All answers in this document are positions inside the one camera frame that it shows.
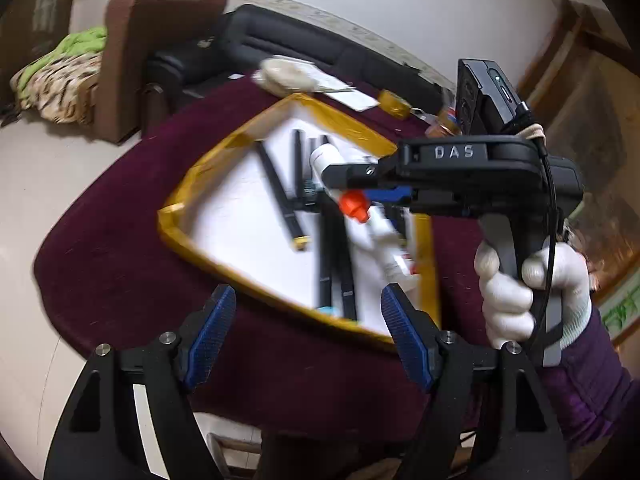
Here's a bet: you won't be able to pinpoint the large white spray bottle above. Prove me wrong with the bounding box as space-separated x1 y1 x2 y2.
364 205 420 294

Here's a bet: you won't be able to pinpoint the black cable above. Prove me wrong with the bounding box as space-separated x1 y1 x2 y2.
529 109 561 356

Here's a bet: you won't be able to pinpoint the dark blue capped marker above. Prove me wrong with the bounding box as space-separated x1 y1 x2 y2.
293 129 306 210

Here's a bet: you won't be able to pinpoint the purple table cloth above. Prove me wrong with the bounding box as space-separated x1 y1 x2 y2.
31 77 497 430

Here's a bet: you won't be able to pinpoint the purple sleeved right forearm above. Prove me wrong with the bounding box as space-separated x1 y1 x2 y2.
539 310 639 450

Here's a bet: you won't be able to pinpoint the brown armchair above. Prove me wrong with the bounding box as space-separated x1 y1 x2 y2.
92 0 228 144

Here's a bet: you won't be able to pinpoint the green patterned blanket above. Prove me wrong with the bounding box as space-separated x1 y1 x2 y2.
10 26 107 126

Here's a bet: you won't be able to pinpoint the white gloved right hand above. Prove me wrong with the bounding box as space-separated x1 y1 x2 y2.
474 242 592 349

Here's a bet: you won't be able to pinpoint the black pen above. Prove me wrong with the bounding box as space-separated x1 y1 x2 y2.
304 134 331 212

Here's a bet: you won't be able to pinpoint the dark grey sofa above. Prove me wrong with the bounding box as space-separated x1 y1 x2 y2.
143 4 442 113

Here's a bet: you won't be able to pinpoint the brown contents clear container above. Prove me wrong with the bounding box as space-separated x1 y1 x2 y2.
425 115 460 139

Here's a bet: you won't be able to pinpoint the orange capped white bottle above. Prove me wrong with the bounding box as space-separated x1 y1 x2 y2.
311 143 370 224

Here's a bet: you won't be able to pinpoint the light blue capped marker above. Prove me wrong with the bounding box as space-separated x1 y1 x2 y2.
317 193 333 313

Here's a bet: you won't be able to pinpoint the yellow capped black marker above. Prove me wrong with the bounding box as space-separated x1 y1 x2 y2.
255 140 308 252

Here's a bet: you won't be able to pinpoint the white paper sheets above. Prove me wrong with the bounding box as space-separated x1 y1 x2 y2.
310 72 378 113

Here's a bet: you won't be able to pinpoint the black camera box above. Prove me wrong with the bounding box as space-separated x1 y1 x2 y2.
456 58 522 136

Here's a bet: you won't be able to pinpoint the crumpled white tissue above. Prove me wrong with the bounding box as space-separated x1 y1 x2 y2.
250 56 322 98

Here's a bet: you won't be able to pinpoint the gold tape roll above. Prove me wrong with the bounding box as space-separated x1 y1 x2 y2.
378 89 412 120

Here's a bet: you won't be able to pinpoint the gold edged white box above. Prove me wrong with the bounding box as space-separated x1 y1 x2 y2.
158 93 440 344

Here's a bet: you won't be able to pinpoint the green capped black marker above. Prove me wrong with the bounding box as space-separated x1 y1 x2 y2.
330 202 358 322

